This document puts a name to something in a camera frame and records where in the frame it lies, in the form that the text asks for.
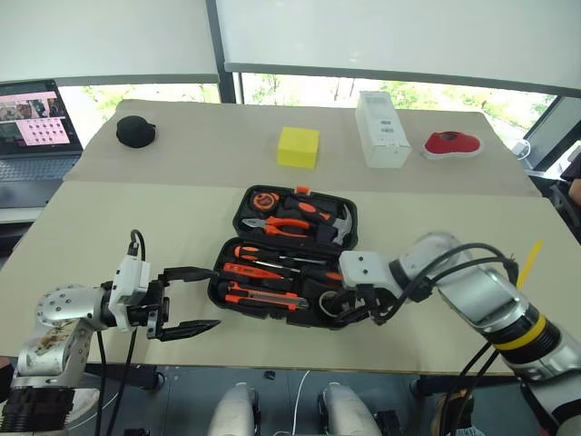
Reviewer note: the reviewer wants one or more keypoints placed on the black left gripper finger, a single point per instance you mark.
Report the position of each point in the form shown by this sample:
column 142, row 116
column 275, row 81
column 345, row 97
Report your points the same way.
column 190, row 329
column 188, row 274

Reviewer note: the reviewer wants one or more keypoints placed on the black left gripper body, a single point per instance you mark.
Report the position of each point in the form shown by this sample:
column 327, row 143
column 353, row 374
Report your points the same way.
column 156, row 309

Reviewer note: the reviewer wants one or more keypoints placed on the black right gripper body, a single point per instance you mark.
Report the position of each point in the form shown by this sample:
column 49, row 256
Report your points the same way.
column 374, row 302

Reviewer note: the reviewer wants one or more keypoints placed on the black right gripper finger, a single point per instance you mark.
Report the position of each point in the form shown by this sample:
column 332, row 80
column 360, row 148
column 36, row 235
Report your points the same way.
column 354, row 316
column 341, row 297

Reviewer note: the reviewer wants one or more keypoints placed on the orange voltage tester pen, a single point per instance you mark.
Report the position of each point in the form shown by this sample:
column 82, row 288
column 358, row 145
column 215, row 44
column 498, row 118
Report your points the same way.
column 249, row 270

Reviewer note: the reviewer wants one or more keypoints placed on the orange black utility knife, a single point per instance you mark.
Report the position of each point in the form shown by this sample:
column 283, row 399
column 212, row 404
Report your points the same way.
column 258, row 295

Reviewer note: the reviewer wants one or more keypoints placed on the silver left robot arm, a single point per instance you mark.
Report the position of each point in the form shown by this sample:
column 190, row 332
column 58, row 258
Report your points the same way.
column 59, row 313

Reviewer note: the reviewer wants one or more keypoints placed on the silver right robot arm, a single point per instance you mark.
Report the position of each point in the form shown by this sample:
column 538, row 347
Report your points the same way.
column 481, row 290

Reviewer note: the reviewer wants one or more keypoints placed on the black plastic tool case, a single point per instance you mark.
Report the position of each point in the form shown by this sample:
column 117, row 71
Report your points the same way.
column 254, row 227

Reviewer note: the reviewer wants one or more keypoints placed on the small black floor object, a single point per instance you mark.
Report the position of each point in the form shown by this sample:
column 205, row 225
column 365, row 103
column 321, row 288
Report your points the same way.
column 270, row 375

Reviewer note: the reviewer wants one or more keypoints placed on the silver rounded robot leg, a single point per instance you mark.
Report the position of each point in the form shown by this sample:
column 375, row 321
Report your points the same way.
column 347, row 411
column 233, row 411

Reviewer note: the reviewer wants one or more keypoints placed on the orange black tape measure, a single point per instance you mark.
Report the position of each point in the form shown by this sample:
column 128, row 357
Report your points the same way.
column 264, row 201

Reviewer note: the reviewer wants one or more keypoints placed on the brown paper table cover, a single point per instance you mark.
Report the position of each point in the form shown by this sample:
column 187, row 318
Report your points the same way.
column 218, row 154

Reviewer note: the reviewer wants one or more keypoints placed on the black round pouch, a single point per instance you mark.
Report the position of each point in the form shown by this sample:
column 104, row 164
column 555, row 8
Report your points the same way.
column 134, row 131

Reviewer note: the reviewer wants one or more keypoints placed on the yellow foam block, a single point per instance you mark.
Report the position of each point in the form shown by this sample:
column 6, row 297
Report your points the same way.
column 297, row 147

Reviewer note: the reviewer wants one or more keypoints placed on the white cardboard box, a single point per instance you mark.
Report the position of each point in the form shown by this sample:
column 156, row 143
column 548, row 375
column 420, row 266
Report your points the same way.
column 385, row 134

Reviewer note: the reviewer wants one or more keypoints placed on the red and white shoe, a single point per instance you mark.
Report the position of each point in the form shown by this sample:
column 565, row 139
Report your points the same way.
column 451, row 145

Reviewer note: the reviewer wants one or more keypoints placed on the black laptop computer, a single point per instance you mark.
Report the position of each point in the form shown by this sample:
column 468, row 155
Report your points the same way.
column 36, row 141

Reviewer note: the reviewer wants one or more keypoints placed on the seated person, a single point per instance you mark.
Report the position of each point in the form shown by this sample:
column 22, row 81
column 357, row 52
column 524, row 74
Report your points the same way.
column 574, row 181

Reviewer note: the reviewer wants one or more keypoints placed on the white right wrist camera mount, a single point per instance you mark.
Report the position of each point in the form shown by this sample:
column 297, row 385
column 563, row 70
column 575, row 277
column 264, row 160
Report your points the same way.
column 363, row 270

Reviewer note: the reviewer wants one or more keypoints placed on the grey window frame post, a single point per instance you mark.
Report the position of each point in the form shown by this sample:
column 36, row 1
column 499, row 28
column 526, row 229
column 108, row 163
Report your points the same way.
column 216, row 50

